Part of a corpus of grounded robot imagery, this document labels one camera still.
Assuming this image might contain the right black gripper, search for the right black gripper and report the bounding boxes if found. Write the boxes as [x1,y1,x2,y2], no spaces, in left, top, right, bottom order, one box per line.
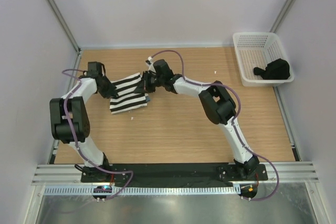
[134,71,165,94]

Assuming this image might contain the black white striped tank top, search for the black white striped tank top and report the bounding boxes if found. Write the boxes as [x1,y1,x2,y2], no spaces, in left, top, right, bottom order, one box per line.
[110,72,148,114]

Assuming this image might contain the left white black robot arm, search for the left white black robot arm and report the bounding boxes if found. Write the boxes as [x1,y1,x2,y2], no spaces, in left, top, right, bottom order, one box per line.
[49,61,119,182]

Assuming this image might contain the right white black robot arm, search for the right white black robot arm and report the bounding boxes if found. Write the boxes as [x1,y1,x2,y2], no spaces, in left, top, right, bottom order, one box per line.
[135,59,259,180]

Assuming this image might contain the white plastic basket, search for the white plastic basket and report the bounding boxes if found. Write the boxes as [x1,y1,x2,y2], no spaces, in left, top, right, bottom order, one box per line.
[233,32,295,87]

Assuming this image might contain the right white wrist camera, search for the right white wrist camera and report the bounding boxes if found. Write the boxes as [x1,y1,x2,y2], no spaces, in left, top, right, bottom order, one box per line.
[145,57,156,73]

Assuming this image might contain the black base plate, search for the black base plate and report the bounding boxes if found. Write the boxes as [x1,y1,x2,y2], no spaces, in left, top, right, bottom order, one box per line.
[75,163,268,188]

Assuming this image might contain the white slotted cable duct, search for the white slotted cable duct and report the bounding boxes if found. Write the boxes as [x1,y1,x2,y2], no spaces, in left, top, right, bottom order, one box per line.
[44,185,240,196]

